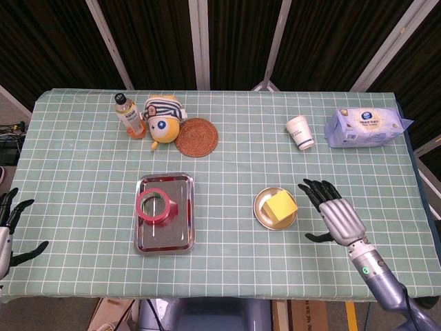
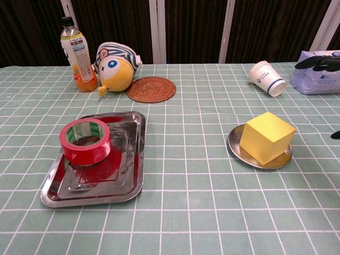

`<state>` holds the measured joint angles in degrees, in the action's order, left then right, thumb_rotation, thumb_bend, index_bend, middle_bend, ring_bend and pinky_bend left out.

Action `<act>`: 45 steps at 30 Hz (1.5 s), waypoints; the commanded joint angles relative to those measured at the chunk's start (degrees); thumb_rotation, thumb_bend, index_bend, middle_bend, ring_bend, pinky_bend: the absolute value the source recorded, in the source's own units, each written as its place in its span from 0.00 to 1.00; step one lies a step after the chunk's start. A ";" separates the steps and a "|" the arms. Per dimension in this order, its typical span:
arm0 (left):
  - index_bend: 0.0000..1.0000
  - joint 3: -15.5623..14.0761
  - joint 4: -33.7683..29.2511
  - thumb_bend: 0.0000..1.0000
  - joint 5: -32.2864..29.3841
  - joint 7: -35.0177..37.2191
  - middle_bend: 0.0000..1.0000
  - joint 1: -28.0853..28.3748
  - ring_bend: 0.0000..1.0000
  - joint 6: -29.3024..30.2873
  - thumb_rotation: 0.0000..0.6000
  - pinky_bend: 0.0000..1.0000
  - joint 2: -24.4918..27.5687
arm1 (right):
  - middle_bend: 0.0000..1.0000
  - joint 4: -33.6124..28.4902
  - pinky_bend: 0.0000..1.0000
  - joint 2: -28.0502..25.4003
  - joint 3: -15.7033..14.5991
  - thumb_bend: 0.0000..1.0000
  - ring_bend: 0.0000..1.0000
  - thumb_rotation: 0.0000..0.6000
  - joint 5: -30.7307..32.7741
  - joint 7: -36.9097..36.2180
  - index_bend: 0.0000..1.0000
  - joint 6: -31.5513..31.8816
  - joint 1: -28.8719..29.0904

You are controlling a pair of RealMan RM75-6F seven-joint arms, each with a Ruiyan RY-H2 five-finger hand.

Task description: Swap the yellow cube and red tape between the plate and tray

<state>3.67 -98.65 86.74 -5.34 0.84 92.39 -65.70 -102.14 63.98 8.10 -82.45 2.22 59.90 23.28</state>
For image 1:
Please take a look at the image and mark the yellow plush toy striped hat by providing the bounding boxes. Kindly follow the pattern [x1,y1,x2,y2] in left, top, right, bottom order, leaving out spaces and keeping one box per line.
[143,95,187,152]

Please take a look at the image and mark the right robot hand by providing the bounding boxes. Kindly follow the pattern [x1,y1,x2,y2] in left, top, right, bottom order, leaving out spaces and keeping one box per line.
[298,178,368,248]

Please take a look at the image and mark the brown cardboard box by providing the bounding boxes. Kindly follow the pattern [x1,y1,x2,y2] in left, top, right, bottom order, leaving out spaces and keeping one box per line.
[291,299,349,331]

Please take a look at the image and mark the stacked white paper cups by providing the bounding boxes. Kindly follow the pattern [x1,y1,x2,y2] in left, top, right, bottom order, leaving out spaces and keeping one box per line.
[285,115,315,151]

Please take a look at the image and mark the rectangular steel tray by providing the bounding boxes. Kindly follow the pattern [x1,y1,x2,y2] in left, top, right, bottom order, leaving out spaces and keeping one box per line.
[133,172,196,257]

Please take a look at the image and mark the red tape roll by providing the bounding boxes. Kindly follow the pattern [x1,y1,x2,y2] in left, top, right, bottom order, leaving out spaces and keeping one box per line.
[136,188,179,225]

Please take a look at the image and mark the round steel plate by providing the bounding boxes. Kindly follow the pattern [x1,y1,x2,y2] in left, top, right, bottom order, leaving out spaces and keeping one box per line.
[253,186,298,232]

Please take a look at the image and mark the orange drink bottle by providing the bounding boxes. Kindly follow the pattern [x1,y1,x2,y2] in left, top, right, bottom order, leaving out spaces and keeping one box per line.
[114,92,146,140]

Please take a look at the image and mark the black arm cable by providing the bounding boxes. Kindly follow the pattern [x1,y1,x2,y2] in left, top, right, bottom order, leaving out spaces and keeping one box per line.
[400,285,425,331]

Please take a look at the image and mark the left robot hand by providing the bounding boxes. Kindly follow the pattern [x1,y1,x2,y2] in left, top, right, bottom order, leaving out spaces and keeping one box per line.
[0,188,50,281]

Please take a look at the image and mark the black cable bundle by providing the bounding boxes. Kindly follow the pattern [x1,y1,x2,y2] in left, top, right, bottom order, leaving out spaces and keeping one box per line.
[0,121,27,167]

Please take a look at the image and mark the green checkered tablecloth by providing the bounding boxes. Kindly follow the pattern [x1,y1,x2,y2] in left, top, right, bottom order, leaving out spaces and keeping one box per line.
[0,88,435,304]

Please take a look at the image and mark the light wooden box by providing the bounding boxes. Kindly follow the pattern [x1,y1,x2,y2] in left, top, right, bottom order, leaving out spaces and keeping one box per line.
[88,298,139,331]

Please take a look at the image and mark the round woven coaster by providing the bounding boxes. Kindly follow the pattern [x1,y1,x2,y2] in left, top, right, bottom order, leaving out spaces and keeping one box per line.
[174,117,220,159]

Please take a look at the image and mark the yellow sponge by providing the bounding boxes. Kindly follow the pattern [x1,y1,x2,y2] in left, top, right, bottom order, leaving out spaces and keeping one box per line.
[263,191,298,221]

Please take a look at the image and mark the white partition post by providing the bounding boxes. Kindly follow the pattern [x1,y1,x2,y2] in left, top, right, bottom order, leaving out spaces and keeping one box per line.
[350,0,435,92]
[252,0,294,92]
[85,0,134,90]
[188,0,211,90]

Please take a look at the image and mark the blue-grey robot torso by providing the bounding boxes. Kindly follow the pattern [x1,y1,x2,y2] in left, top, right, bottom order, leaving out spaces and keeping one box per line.
[137,297,275,331]

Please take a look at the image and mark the blue tissue pack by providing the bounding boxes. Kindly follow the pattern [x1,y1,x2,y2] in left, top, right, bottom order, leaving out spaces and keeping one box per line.
[323,107,414,149]

